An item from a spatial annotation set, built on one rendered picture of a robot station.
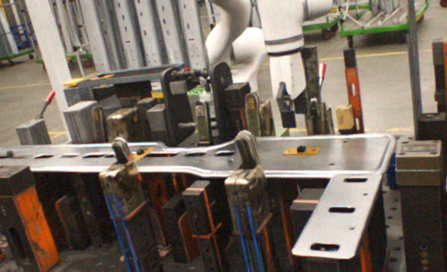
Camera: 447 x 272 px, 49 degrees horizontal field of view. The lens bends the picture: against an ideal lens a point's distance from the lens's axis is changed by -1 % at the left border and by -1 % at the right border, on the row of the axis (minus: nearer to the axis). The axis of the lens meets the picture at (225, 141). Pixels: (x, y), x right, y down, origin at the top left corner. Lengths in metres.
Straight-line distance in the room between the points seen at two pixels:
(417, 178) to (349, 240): 0.21
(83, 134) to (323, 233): 1.02
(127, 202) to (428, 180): 0.67
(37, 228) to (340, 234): 0.96
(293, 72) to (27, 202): 0.84
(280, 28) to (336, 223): 0.43
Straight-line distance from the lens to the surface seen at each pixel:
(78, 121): 1.66
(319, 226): 0.86
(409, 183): 0.97
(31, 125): 1.87
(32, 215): 1.52
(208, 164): 1.21
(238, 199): 0.99
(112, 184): 1.19
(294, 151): 1.18
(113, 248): 1.60
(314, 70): 1.26
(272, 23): 1.06
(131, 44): 6.26
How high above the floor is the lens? 1.43
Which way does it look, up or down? 19 degrees down
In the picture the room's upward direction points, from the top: 12 degrees counter-clockwise
